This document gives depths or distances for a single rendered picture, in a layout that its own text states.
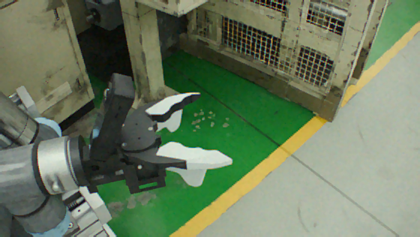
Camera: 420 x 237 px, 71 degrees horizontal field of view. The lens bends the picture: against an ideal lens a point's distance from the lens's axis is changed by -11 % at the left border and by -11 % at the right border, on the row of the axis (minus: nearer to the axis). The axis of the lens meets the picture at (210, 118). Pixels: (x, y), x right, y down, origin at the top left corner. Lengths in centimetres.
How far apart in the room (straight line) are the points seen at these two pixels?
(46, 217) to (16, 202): 7
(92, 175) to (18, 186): 10
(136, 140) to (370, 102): 198
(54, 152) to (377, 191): 162
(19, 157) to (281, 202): 134
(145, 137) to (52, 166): 13
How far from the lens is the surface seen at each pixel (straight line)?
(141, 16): 166
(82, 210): 87
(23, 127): 58
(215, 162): 40
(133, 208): 162
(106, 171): 47
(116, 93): 38
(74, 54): 183
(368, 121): 215
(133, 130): 45
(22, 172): 46
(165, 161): 40
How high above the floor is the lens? 140
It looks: 46 degrees down
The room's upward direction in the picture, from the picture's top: straight up
